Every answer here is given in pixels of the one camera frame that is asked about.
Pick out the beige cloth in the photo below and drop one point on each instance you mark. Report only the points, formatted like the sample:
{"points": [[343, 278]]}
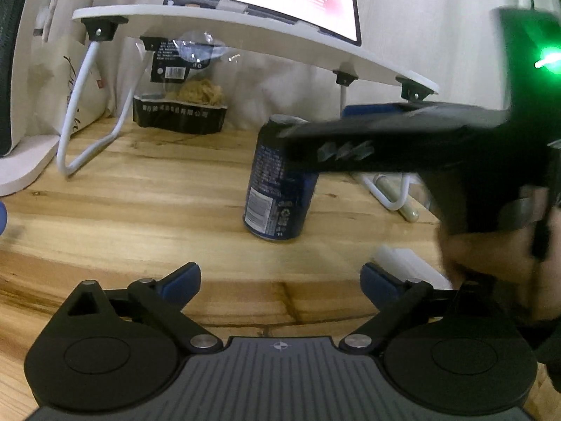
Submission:
{"points": [[438, 22]]}

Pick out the person's right hand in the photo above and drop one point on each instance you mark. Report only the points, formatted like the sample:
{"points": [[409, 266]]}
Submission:
{"points": [[486, 254]]}

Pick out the white printed tote bag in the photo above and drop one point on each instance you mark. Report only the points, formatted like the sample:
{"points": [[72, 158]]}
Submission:
{"points": [[48, 79]]}

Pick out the white paper towel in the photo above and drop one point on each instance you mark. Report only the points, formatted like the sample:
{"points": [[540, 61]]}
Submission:
{"points": [[407, 263]]}

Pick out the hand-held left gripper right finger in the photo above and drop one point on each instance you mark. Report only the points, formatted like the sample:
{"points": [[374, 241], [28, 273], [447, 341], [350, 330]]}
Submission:
{"points": [[378, 283]]}

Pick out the blue soda can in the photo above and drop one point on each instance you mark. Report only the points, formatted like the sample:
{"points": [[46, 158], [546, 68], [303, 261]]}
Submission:
{"points": [[271, 201]]}

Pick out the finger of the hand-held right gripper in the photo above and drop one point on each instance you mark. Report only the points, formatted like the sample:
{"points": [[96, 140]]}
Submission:
{"points": [[377, 109], [307, 149]]}

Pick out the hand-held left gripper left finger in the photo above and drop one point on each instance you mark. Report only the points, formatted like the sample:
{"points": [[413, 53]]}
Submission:
{"points": [[182, 281]]}

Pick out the white round board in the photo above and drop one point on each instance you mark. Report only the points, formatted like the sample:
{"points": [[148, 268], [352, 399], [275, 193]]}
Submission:
{"points": [[22, 162]]}

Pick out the clear snack bag black label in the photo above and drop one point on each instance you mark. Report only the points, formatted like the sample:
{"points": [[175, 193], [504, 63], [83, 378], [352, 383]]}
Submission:
{"points": [[175, 116]]}

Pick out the white folding laptop table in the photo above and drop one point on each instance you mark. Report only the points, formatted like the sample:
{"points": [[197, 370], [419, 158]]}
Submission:
{"points": [[219, 30]]}

